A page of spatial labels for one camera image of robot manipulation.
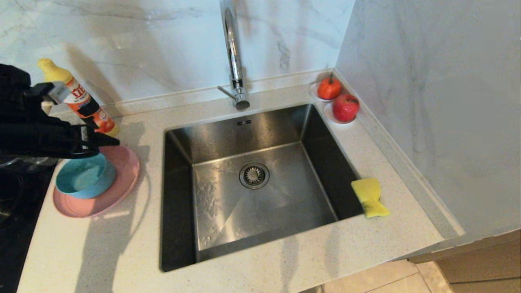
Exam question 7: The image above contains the pink plate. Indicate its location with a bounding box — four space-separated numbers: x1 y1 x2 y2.
53 145 140 218

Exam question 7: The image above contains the teal bowl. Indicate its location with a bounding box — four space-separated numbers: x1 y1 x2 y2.
55 153 117 199

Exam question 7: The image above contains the yellow-capped orange dish soap bottle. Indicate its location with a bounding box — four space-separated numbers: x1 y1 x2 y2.
37 58 120 137

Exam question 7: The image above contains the chrome kitchen faucet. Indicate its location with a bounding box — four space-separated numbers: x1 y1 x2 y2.
216 0 251 111

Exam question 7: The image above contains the yellow sponge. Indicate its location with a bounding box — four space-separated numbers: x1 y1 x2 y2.
351 177 390 219

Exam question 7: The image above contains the stainless steel sink basin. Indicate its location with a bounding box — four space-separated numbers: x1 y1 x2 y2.
160 104 367 272

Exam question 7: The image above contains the black induction cooktop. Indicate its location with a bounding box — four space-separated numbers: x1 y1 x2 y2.
0 163 55 293

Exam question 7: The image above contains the round metal drain strainer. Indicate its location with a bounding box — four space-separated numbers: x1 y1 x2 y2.
239 162 270 190

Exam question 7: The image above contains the small white dish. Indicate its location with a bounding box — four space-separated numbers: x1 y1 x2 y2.
324 102 358 125
309 82 342 102

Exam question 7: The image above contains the orange persimmon fruit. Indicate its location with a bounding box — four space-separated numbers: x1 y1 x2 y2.
317 74 342 101

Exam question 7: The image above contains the red apple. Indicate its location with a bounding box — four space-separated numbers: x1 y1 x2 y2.
333 94 361 122

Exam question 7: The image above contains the wooden cabinet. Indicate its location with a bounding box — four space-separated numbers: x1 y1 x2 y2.
407 229 521 293

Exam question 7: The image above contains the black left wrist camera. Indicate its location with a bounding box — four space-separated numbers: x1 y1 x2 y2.
31 81 72 107

